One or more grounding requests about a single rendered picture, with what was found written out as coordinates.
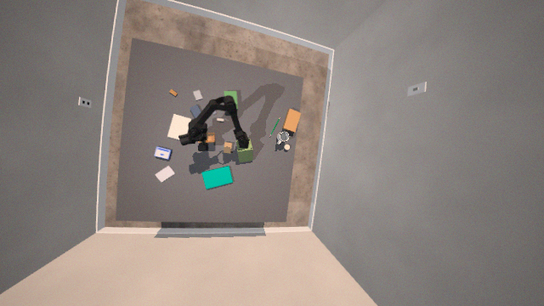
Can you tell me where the orange wooden ball-in-hole puzzle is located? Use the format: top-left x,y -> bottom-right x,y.
206,133 -> 215,143

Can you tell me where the blue and white cardboard box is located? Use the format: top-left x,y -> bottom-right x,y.
154,146 -> 172,160

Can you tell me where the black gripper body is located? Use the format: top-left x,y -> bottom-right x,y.
198,123 -> 208,151

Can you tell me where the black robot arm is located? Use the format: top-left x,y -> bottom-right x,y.
178,95 -> 249,148

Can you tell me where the pale pink flat slab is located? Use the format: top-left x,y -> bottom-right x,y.
156,166 -> 175,182

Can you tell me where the teal flat box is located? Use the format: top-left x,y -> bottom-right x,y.
202,166 -> 233,189

